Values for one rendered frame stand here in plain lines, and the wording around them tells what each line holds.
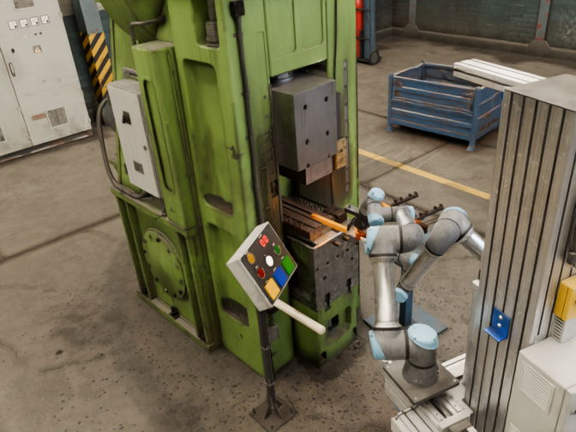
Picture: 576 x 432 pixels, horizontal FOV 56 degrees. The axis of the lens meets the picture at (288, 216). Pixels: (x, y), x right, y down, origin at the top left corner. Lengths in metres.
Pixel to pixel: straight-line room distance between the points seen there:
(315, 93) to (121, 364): 2.21
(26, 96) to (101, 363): 4.45
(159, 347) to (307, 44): 2.23
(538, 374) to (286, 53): 1.77
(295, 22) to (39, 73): 5.23
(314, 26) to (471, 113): 3.74
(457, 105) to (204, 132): 4.01
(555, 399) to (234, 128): 1.70
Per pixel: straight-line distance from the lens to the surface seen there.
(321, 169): 2.86
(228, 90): 2.54
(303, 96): 2.64
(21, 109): 7.59
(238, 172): 2.67
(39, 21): 7.52
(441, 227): 2.42
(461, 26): 11.29
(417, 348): 2.21
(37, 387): 3.94
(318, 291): 3.12
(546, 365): 1.93
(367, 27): 10.00
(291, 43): 2.75
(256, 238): 2.53
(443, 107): 6.50
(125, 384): 3.70
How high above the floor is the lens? 2.53
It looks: 30 degrees down
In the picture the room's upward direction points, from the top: 5 degrees counter-clockwise
